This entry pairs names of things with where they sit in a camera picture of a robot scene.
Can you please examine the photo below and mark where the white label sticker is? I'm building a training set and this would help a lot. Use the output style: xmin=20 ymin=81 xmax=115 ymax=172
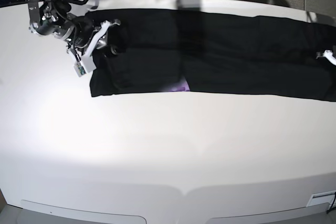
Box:
xmin=307 ymin=191 xmax=335 ymax=207

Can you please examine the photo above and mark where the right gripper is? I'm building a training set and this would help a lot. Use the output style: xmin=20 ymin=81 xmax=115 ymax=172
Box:
xmin=56 ymin=16 xmax=125 ymax=58

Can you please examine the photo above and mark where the black graphic T-shirt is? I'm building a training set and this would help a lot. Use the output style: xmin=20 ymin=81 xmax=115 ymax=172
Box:
xmin=86 ymin=9 xmax=335 ymax=102

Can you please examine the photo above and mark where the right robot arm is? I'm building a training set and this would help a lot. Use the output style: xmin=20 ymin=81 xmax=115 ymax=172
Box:
xmin=28 ymin=0 xmax=125 ymax=61

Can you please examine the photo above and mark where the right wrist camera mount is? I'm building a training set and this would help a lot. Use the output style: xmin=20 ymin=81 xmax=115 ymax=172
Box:
xmin=67 ymin=27 xmax=112 ymax=77

